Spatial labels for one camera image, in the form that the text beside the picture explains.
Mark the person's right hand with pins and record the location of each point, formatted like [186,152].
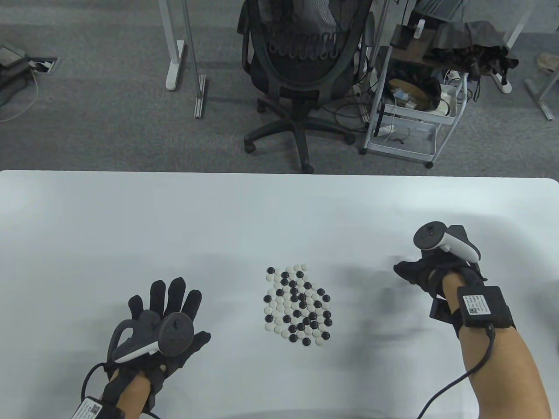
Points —
[415,270]

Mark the person's left hand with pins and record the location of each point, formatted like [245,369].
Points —
[175,299]

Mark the pile of mixed go stones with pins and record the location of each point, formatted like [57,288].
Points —
[294,299]

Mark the person's left forearm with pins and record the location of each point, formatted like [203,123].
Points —
[133,393]

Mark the person's right forearm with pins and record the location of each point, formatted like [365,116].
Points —
[502,371]

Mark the dark grey left hand controller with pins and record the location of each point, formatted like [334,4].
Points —
[176,335]

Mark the grey white right hand controller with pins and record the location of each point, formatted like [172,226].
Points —
[428,235]

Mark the black right wrist sensor box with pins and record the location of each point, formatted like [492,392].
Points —
[489,305]

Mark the black wrist sensor box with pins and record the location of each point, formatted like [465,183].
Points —
[89,409]
[489,305]

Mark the white wheeled utility cart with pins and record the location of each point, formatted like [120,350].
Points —
[419,146]

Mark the black left wrist sensor box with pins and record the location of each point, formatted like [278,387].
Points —
[89,409]

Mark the white power strip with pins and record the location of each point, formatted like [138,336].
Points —
[384,130]

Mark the white power adapter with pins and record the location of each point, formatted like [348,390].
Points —
[449,98]

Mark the black and tan bag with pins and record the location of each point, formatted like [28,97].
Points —
[430,94]

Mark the grey desk leg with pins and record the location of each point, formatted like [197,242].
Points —
[543,102]

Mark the black mesh office chair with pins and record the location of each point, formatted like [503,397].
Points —
[297,74]

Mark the black phone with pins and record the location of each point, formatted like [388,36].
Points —
[401,37]

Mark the black crumpled cloth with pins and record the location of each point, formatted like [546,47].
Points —
[471,39]

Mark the small white bottle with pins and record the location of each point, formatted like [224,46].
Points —
[421,28]

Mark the beige shoe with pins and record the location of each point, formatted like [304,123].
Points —
[549,62]

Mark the white slanted desk leg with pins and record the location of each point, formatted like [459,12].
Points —
[517,26]

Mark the floor socket box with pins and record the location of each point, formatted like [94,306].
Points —
[43,65]

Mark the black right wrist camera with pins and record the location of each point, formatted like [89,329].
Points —
[441,310]

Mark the aluminium profile post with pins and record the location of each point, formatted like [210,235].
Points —
[200,96]

